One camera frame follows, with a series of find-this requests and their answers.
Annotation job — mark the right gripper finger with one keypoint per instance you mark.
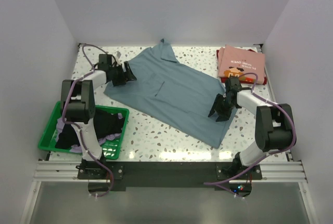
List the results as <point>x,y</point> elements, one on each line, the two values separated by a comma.
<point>218,98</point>
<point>223,114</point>

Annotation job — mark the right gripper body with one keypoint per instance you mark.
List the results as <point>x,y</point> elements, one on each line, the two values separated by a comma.
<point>231,105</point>

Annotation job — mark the black garment in basket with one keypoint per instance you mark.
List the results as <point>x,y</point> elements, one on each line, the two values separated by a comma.
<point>106,125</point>

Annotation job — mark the red folded t-shirt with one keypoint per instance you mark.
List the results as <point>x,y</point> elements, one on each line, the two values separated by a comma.
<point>257,80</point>

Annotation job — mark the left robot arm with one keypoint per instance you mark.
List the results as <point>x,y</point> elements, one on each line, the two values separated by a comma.
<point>78,103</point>

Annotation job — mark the green plastic basket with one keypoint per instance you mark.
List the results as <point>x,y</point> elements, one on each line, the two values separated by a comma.
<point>111,148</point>

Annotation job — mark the aluminium frame rail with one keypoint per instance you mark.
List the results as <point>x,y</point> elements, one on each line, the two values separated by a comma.
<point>270,171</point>

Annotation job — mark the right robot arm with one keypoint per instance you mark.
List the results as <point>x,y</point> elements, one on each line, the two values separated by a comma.
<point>274,126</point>

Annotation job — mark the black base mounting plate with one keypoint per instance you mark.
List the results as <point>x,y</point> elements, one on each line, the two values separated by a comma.
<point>124,175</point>

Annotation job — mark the blue t-shirt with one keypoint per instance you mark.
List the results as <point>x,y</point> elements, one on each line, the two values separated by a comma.
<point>173,93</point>

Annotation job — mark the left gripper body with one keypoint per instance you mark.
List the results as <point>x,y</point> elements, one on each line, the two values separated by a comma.
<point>118,76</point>

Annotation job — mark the lavender garment in basket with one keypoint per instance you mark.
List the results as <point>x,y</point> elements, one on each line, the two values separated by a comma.
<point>112,138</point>

